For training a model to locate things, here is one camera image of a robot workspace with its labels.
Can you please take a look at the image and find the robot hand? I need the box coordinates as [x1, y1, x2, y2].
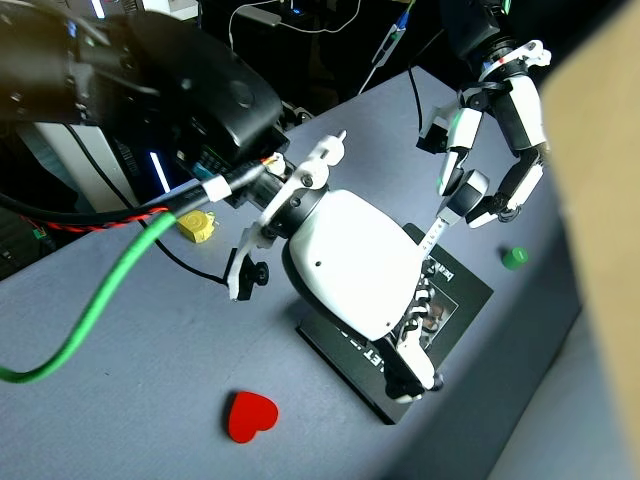
[437, 74, 549, 230]
[281, 188, 446, 404]

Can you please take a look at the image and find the tape measure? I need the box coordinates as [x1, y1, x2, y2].
[418, 169, 491, 264]

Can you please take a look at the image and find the black Beatles album cover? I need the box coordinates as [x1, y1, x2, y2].
[295, 222, 495, 426]

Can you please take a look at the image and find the blurred beige board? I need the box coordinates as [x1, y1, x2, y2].
[542, 0, 640, 480]

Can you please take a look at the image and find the green cylinder block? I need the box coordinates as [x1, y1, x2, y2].
[501, 245, 530, 271]

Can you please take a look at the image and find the small yellow toy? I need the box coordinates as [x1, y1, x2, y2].
[176, 209, 218, 246]

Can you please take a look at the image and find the red heart block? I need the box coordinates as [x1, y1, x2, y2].
[227, 390, 280, 444]

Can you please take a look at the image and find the grey table cloth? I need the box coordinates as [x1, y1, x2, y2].
[0, 64, 584, 480]

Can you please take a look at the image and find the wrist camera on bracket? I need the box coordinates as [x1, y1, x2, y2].
[416, 104, 451, 154]
[227, 219, 274, 303]

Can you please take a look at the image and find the black camera cable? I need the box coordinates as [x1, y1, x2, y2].
[405, 64, 426, 139]
[149, 234, 236, 287]

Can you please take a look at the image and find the thick green cable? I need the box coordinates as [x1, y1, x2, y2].
[0, 212, 179, 386]

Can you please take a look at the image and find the red and black braided cable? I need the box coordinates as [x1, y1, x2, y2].
[19, 206, 171, 234]

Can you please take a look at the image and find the thin white cable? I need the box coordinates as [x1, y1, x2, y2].
[227, 0, 362, 51]

